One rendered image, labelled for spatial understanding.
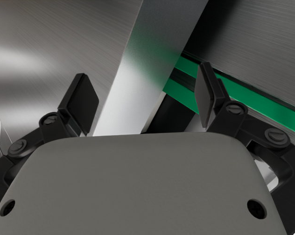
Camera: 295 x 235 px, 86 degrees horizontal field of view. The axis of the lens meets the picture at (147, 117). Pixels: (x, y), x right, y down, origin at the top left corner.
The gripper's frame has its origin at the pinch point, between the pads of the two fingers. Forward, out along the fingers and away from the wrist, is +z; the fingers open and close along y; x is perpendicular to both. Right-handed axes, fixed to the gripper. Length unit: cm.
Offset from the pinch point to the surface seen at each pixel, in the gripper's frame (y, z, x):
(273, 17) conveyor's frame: 17.1, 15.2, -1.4
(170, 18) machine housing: 2.8, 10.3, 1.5
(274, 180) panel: 26.8, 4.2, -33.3
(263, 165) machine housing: 26.4, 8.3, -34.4
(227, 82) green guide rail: 12.7, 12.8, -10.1
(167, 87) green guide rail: 2.6, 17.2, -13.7
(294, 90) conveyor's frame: 18.9, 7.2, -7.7
